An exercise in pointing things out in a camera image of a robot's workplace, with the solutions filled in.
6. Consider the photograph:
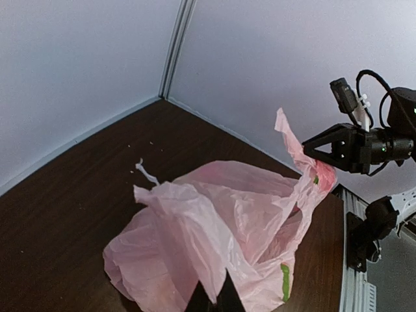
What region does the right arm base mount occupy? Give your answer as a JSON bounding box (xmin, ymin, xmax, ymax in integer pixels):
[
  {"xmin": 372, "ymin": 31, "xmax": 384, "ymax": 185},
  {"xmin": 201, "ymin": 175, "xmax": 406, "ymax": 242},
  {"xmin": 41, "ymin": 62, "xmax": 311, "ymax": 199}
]
[{"xmin": 346, "ymin": 212, "xmax": 382, "ymax": 273}]

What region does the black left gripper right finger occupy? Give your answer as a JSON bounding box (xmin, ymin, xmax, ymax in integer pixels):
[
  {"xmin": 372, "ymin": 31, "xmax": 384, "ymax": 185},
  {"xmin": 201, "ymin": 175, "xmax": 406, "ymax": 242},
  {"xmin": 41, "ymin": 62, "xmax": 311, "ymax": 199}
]
[{"xmin": 216, "ymin": 272, "xmax": 244, "ymax": 312}]

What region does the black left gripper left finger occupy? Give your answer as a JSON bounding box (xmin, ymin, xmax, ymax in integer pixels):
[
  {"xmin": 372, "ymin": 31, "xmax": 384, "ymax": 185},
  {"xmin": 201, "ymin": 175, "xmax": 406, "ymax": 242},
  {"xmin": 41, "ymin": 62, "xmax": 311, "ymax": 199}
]
[{"xmin": 185, "ymin": 281, "xmax": 216, "ymax": 312}]

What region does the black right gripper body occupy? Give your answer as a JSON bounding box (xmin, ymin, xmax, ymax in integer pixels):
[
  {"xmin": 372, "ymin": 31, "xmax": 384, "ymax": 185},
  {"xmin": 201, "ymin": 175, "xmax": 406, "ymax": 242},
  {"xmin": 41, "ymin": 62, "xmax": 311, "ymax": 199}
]
[{"xmin": 331, "ymin": 127, "xmax": 390, "ymax": 174}]

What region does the pink plastic bag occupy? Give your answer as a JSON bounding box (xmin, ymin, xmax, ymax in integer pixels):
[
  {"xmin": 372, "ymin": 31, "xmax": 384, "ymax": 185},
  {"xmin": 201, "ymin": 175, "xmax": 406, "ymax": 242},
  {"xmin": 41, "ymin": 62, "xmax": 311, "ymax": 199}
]
[{"xmin": 103, "ymin": 110, "xmax": 337, "ymax": 311}]

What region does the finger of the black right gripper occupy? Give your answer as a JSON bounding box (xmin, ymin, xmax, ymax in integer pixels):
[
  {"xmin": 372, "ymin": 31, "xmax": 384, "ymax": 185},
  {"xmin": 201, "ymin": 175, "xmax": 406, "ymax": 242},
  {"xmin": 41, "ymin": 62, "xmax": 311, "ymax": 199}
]
[
  {"xmin": 304, "ymin": 149, "xmax": 341, "ymax": 168},
  {"xmin": 302, "ymin": 123, "xmax": 353, "ymax": 153}
]

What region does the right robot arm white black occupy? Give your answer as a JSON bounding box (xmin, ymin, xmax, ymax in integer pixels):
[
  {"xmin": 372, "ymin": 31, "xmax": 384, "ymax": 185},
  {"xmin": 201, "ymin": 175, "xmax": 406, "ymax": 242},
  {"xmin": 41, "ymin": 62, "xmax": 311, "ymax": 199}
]
[{"xmin": 303, "ymin": 87, "xmax": 415, "ymax": 272}]

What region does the front aluminium rail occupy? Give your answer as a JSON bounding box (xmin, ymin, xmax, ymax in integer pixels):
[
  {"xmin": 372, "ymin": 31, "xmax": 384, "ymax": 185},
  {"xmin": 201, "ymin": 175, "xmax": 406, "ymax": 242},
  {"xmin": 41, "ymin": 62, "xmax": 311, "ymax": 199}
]
[{"xmin": 331, "ymin": 184, "xmax": 416, "ymax": 312}]

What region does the right aluminium frame post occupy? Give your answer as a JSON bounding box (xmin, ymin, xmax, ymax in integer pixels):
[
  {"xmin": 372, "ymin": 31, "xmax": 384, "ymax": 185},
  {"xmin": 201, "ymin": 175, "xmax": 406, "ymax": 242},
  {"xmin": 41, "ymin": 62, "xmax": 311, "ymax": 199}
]
[{"xmin": 159, "ymin": 0, "xmax": 196, "ymax": 99}]

